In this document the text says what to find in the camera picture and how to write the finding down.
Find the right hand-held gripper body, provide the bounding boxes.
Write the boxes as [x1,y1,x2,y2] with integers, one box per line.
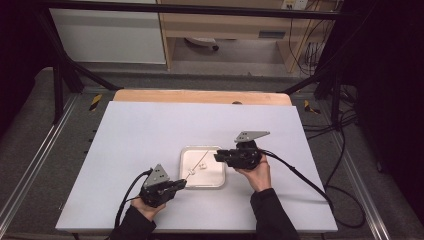
[227,130,271,170]

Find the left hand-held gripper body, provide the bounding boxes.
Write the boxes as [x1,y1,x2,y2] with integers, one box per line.
[138,163,176,209]

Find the square metal tray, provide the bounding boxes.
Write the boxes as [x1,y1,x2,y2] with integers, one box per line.
[178,145,228,190]

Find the person's left hand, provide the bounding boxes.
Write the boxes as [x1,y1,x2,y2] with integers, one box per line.
[130,196,167,223]

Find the person's right hand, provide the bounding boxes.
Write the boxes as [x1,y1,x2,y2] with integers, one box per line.
[234,155,273,193]

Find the large white board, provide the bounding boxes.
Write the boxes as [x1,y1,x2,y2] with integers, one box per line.
[55,101,339,234]

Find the wooden table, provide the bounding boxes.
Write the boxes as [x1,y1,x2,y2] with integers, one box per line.
[112,88,294,107]

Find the yellow black striped tape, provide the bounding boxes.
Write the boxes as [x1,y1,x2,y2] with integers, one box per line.
[303,99,322,115]
[88,93,103,112]

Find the white chair base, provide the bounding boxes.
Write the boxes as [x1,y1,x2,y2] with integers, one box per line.
[184,36,221,52]

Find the light wooden desk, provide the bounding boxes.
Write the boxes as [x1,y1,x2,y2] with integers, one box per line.
[156,0,338,73]

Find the white power strip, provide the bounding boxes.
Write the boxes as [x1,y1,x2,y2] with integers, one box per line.
[281,0,310,11]

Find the white cabinet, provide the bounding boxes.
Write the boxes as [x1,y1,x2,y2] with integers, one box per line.
[49,0,167,65]

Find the left hand-held gripper cable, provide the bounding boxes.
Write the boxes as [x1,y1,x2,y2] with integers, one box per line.
[104,168,154,240]

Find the hand-held gripper cable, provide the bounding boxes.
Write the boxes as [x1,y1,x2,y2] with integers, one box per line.
[260,149,367,230]
[104,168,154,240]

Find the right hand-held gripper cable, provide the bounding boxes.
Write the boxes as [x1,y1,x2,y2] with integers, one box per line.
[260,149,367,230]

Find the black floor cables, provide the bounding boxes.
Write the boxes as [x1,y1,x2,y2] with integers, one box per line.
[300,84,359,141]

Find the aluminium floor rail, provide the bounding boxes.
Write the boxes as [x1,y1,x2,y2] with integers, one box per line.
[0,94,82,228]
[329,131,392,240]

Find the hanging black desk cables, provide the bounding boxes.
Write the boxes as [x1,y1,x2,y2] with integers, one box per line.
[287,0,336,77]

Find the black metal frame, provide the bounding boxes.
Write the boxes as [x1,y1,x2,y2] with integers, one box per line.
[32,0,379,126]

